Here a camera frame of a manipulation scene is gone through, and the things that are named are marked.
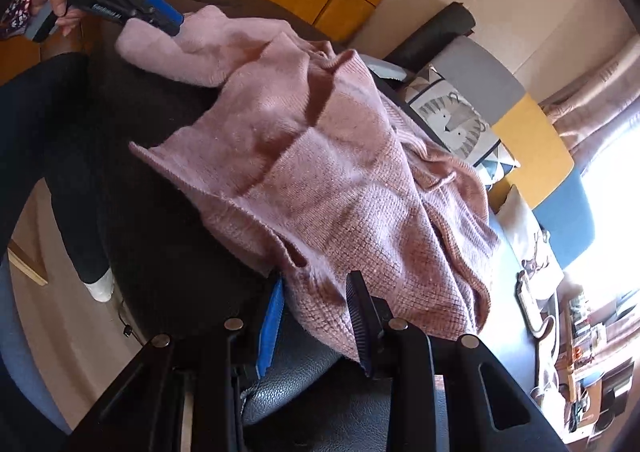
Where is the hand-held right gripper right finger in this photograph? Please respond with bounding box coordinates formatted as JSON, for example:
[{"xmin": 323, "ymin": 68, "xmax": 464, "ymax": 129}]
[{"xmin": 345, "ymin": 270, "xmax": 571, "ymax": 452}]

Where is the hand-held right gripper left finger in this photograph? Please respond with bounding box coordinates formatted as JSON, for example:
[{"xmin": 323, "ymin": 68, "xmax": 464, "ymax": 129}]
[{"xmin": 72, "ymin": 277, "xmax": 286, "ymax": 452}]

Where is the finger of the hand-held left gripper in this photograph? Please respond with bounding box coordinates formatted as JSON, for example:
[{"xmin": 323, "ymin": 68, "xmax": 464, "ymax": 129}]
[{"xmin": 127, "ymin": 0, "xmax": 186, "ymax": 36}]

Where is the pink knit sweater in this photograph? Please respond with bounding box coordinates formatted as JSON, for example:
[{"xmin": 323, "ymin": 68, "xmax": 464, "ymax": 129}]
[{"xmin": 115, "ymin": 4, "xmax": 501, "ymax": 363}]

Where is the person's dark trouser leg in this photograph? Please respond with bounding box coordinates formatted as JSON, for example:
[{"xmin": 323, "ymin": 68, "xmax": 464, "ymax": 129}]
[{"xmin": 0, "ymin": 52, "xmax": 113, "ymax": 285}]

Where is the person's white sock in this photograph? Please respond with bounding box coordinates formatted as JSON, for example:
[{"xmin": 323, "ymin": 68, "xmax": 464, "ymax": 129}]
[{"xmin": 84, "ymin": 269, "xmax": 115, "ymax": 303}]

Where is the deer print cushion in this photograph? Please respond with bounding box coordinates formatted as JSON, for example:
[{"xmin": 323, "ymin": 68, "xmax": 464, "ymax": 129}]
[{"xmin": 492, "ymin": 184, "xmax": 566, "ymax": 293}]

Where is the tiger print cushion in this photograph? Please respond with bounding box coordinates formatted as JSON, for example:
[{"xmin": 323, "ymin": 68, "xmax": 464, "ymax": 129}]
[{"xmin": 402, "ymin": 64, "xmax": 521, "ymax": 180}]

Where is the wooden side table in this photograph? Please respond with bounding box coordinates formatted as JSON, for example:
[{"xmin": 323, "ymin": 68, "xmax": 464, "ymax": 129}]
[{"xmin": 560, "ymin": 282, "xmax": 640, "ymax": 433}]

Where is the grey yellow blue sofa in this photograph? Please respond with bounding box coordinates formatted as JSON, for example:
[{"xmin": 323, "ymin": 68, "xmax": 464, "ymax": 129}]
[{"xmin": 365, "ymin": 34, "xmax": 598, "ymax": 273}]

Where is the grey-blue upholstered chair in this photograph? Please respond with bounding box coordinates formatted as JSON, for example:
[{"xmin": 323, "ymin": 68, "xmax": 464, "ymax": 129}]
[{"xmin": 0, "ymin": 252, "xmax": 73, "ymax": 435}]

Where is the black rolled mat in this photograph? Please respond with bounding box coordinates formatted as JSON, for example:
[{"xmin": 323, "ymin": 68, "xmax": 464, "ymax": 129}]
[{"xmin": 382, "ymin": 2, "xmax": 477, "ymax": 75}]

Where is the patterned beige curtain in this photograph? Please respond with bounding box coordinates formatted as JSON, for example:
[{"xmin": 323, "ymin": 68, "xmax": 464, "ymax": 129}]
[{"xmin": 540, "ymin": 32, "xmax": 640, "ymax": 163}]

